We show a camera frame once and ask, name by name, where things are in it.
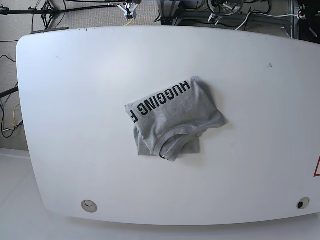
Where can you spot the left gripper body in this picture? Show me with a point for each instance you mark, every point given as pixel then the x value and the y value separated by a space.
pixel 220 9

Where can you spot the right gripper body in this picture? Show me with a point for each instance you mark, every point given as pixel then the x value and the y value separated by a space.
pixel 129 9

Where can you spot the grey T-shirt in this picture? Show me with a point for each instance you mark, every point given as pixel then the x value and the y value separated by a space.
pixel 170 122

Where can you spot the black tripod stand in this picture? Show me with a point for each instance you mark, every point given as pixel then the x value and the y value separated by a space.
pixel 52 16

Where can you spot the red warning triangle sticker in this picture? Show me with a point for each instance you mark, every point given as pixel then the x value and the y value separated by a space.
pixel 317 169

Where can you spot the table grommet hole left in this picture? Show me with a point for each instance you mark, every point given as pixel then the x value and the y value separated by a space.
pixel 89 206

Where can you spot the table grommet hole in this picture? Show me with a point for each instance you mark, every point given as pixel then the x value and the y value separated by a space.
pixel 303 203
pixel 89 206

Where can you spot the table grommet hole right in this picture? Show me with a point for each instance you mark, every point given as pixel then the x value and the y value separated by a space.
pixel 303 203

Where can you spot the black metal frame base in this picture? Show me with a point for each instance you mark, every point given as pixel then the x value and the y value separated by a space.
pixel 173 12

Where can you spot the aluminium frame post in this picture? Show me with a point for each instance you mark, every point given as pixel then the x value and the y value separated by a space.
pixel 292 29

